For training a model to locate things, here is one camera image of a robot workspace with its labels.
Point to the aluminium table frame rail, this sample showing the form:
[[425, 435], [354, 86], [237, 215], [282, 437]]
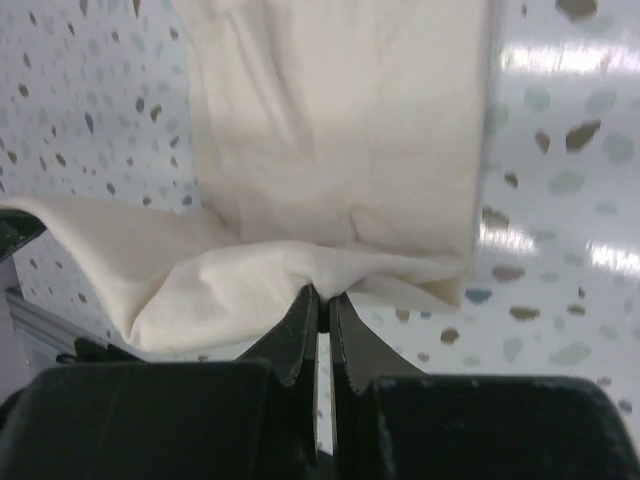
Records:
[[48, 335]]

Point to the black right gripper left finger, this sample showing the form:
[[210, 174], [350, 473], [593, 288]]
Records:
[[249, 418]]

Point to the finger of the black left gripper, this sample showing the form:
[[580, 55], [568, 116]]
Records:
[[17, 229]]

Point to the cream white t shirt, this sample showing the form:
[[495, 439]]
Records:
[[337, 145]]

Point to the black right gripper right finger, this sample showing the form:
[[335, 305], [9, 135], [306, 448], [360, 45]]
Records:
[[393, 421]]

